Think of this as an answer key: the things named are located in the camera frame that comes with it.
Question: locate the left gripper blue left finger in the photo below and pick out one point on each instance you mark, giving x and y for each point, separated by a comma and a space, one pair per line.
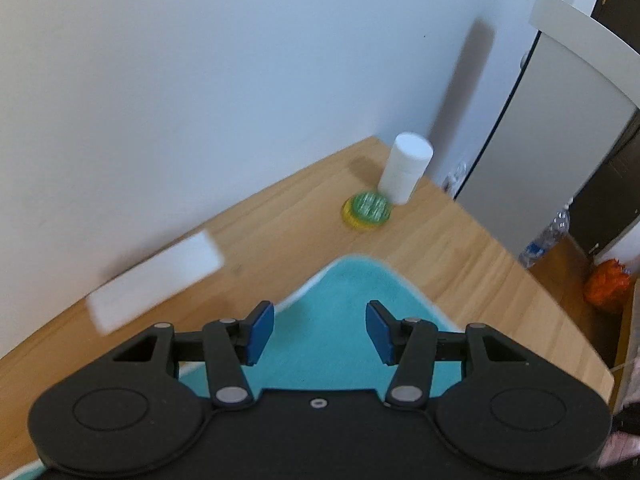
228, 346

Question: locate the orange bag on floor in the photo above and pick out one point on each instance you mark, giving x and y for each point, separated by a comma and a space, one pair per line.
608, 286

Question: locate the plastic bottle on floor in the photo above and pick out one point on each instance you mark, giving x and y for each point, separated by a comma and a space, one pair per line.
557, 229

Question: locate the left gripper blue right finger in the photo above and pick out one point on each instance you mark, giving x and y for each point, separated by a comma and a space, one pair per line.
409, 346

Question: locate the green yellow round lid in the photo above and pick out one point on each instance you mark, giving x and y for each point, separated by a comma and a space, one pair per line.
366, 211

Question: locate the white cylindrical container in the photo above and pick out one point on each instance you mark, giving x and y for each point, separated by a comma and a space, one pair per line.
409, 157

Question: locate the teal microfibre towel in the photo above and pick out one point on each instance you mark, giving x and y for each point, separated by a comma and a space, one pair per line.
143, 410

